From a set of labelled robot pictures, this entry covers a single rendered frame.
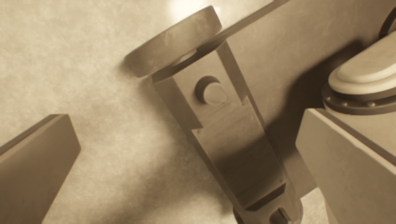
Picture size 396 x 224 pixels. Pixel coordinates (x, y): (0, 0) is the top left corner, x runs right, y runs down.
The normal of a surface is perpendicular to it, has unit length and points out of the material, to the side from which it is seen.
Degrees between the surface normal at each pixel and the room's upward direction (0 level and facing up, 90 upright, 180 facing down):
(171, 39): 7
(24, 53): 0
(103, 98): 0
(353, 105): 90
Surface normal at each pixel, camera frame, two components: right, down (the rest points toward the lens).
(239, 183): 0.22, 0.29
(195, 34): 0.41, 0.20
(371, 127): -0.48, -0.79
